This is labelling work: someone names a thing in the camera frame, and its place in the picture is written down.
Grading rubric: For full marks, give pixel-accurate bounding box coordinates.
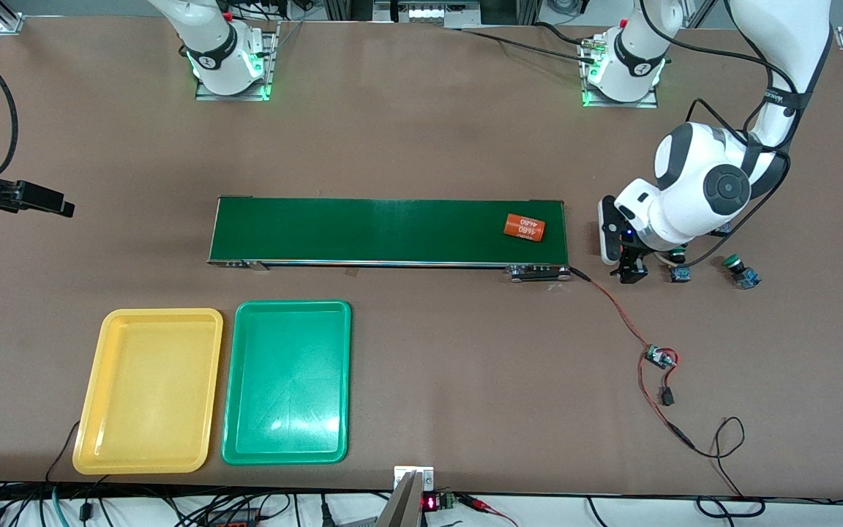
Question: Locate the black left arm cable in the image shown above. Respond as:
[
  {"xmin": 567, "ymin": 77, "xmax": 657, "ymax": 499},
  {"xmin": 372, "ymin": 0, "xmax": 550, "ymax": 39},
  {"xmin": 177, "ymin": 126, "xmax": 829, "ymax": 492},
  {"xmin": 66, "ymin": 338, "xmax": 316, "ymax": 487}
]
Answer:
[{"xmin": 637, "ymin": 0, "xmax": 795, "ymax": 268}]

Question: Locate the black base power cable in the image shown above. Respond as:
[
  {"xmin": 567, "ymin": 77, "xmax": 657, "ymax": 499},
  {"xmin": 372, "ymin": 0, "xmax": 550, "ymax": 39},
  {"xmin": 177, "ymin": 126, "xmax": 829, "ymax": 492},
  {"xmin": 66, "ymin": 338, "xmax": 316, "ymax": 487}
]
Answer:
[{"xmin": 458, "ymin": 22, "xmax": 602, "ymax": 67}]

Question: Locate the red clip test lead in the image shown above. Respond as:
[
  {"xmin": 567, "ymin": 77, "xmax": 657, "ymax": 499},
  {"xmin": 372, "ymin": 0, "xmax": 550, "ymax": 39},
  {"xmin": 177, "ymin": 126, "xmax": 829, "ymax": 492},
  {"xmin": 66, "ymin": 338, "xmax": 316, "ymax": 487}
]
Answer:
[{"xmin": 458, "ymin": 494, "xmax": 517, "ymax": 527}]

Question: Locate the red black conveyor cable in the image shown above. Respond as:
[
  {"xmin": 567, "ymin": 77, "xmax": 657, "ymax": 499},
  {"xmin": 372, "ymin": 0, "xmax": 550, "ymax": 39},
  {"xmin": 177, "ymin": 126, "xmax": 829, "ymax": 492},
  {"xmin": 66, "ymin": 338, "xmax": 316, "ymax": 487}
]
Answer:
[{"xmin": 568, "ymin": 266, "xmax": 655, "ymax": 354}]

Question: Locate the green plastic tray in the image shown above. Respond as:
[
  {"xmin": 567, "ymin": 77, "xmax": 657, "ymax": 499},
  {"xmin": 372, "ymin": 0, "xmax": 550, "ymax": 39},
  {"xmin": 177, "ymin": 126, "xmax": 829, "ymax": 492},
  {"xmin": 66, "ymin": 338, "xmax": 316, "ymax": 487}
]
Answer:
[{"xmin": 222, "ymin": 300, "xmax": 352, "ymax": 466}]

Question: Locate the green conveyor belt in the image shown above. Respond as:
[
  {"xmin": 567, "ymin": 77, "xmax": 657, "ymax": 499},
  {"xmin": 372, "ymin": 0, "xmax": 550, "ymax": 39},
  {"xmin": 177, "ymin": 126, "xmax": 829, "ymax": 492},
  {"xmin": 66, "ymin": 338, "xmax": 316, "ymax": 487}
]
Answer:
[{"xmin": 207, "ymin": 195, "xmax": 571, "ymax": 283}]

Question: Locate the black cable at table edge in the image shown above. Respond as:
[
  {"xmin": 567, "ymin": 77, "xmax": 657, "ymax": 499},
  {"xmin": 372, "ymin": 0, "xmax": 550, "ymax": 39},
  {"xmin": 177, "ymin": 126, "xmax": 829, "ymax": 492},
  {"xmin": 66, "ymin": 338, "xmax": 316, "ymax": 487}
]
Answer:
[{"xmin": 45, "ymin": 421, "xmax": 82, "ymax": 484}]

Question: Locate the thin black looped cable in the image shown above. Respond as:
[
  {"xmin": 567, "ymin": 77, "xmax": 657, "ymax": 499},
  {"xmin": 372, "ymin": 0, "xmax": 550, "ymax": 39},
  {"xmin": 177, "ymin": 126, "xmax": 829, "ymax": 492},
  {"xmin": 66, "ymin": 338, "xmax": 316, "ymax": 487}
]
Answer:
[{"xmin": 689, "ymin": 416, "xmax": 768, "ymax": 519}]

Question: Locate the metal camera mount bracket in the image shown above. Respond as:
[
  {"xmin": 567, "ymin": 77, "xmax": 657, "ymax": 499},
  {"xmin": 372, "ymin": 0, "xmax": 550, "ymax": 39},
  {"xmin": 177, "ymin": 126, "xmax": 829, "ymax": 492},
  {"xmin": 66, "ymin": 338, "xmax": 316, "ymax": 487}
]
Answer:
[{"xmin": 394, "ymin": 466, "xmax": 435, "ymax": 493}]

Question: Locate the grey labelled control box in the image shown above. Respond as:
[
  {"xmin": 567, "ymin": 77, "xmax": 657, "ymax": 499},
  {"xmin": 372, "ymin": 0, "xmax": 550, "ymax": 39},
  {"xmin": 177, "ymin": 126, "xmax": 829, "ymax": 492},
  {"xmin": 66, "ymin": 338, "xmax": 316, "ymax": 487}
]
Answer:
[{"xmin": 372, "ymin": 0, "xmax": 466, "ymax": 29}]

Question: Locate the orange 4680 battery cylinder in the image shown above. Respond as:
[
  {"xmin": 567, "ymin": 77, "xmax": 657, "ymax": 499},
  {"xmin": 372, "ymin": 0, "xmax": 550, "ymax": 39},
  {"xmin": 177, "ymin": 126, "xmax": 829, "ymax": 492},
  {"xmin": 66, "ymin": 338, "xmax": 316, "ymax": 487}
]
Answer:
[{"xmin": 503, "ymin": 213, "xmax": 545, "ymax": 242}]

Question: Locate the red black power cable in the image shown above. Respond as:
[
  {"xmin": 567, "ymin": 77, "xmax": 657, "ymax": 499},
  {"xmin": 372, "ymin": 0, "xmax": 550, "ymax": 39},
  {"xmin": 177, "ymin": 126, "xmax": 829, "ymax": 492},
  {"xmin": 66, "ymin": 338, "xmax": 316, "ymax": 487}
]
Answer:
[{"xmin": 638, "ymin": 357, "xmax": 694, "ymax": 449}]

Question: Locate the yellow plastic tray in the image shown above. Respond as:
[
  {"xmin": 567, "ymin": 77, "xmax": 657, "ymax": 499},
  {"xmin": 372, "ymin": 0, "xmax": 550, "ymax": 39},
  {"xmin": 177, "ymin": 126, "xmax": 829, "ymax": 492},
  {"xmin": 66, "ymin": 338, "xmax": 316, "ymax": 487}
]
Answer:
[{"xmin": 72, "ymin": 308, "xmax": 224, "ymax": 475}]

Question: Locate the grey aluminium camera bar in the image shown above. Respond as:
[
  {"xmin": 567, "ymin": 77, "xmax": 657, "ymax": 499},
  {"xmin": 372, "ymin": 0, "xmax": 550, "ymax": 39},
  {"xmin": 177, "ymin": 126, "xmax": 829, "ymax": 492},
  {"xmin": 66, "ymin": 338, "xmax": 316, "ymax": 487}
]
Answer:
[{"xmin": 376, "ymin": 472, "xmax": 424, "ymax": 527}]

